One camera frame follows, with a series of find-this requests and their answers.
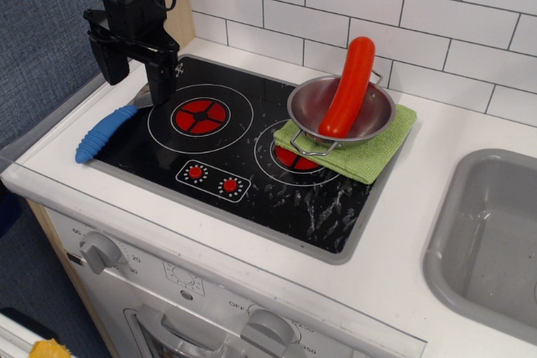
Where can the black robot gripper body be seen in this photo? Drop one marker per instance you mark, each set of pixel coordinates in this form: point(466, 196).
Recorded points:
point(136, 27)

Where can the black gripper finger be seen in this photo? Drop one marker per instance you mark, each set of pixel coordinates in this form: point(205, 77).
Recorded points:
point(112, 62)
point(161, 81)

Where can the blue handled metal spoon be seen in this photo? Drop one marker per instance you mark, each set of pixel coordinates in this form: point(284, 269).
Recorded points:
point(95, 140)

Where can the red toy sausage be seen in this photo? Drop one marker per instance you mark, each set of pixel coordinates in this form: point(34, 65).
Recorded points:
point(351, 90)

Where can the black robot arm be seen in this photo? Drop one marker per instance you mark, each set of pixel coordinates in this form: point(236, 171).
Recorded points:
point(134, 29)

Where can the black toy stove top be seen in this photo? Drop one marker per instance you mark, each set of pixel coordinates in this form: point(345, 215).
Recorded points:
point(211, 147)

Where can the small steel wok pan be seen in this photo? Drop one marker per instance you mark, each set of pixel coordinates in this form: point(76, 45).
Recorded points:
point(309, 102)

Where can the grey left oven knob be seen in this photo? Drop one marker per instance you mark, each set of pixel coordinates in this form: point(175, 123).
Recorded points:
point(99, 251)

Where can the grey oven knob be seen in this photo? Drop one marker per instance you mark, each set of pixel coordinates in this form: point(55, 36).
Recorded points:
point(99, 251)
point(268, 332)

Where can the green microfiber cloth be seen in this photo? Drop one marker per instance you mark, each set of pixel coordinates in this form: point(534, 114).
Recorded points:
point(363, 162)

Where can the white toy oven front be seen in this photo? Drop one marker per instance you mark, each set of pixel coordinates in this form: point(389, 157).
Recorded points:
point(147, 307)

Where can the grey right oven knob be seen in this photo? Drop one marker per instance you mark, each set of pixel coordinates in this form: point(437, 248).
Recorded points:
point(268, 332)

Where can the yellow object at bottom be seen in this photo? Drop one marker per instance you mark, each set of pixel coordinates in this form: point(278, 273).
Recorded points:
point(49, 349)

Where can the grey plastic sink basin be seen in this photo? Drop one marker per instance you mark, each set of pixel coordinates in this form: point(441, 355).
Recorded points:
point(481, 259)

